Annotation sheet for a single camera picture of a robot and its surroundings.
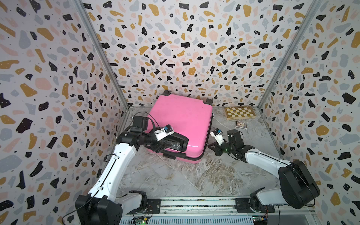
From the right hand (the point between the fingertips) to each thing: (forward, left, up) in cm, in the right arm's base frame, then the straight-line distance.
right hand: (210, 146), depth 87 cm
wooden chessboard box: (+37, -28, -9) cm, 47 cm away
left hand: (-3, +24, +13) cm, 28 cm away
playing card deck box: (+25, -27, -10) cm, 38 cm away
